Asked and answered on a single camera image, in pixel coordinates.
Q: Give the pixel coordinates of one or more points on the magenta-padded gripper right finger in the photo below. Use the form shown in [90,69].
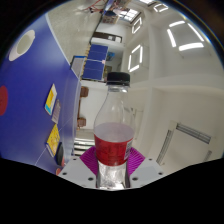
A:
[145,171]

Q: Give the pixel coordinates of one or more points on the dark wooden door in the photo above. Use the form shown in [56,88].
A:
[106,36]

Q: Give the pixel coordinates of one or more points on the yellow and blue book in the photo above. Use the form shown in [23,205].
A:
[50,99]

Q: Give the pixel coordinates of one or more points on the blue-framed barrier panel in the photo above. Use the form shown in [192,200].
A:
[77,66]

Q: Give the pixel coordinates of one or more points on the blue partition boards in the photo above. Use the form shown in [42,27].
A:
[95,63]

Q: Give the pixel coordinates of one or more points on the white paper cup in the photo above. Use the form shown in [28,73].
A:
[22,45]

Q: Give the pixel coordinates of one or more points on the ceiling air conditioner unit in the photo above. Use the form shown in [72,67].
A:
[193,133]

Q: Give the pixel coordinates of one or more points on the flat round red coaster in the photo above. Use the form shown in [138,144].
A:
[3,100]

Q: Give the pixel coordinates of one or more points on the clear red-labelled water bottle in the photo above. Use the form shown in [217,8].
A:
[113,146]

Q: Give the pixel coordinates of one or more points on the ceiling strip lights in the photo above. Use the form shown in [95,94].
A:
[186,45]

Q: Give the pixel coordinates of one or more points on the brown chair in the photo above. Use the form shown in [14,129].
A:
[81,122]
[84,92]

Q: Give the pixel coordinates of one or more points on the tall black-framed window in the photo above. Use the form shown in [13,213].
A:
[83,145]

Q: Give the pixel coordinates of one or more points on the red-legged blue table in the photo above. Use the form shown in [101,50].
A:
[95,6]

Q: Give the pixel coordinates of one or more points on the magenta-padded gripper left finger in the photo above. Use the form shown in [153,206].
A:
[80,171]

